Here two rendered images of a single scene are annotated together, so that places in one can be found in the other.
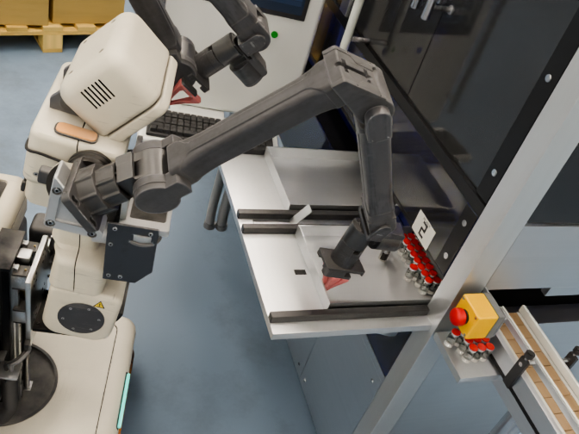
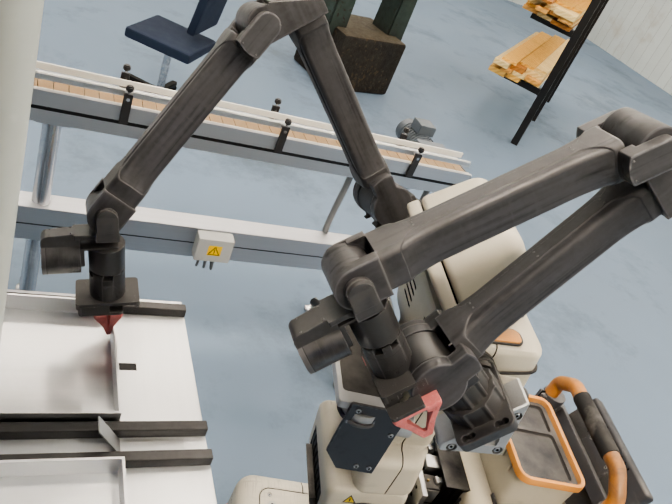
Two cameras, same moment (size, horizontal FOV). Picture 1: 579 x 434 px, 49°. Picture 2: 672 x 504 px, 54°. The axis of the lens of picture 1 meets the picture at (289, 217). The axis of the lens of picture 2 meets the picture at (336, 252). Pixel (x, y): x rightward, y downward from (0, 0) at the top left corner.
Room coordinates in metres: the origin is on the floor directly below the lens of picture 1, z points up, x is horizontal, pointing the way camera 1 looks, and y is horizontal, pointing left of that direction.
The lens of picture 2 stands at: (1.94, 0.12, 1.77)
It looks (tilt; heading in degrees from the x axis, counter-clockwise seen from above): 31 degrees down; 176
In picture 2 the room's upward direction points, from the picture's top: 25 degrees clockwise
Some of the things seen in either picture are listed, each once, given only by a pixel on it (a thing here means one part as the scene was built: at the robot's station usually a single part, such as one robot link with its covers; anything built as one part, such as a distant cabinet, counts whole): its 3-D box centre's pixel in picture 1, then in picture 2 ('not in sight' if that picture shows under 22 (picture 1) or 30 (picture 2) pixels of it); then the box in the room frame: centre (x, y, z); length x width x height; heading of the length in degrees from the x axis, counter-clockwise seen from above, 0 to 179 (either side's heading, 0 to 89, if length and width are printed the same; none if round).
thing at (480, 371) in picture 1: (471, 355); not in sight; (1.04, -0.50, 0.87); 0.14 x 0.13 x 0.02; 117
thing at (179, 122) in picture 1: (211, 130); not in sight; (1.68, 0.32, 0.82); 0.40 x 0.14 x 0.02; 107
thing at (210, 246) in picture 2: not in sight; (213, 246); (0.14, -0.12, 0.50); 0.12 x 0.05 x 0.09; 117
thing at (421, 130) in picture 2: not in sight; (422, 143); (-0.44, 0.42, 0.90); 0.28 x 0.12 x 0.14; 27
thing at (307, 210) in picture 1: (282, 215); (143, 436); (1.26, 0.02, 0.91); 0.14 x 0.03 x 0.06; 117
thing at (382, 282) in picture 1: (373, 265); (5, 355); (1.21, -0.24, 0.90); 0.34 x 0.26 x 0.04; 117
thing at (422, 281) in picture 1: (413, 263); not in sight; (1.26, -0.34, 0.90); 0.18 x 0.02 x 0.05; 27
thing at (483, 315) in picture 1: (476, 315); not in sight; (1.04, -0.46, 0.99); 0.08 x 0.07 x 0.07; 117
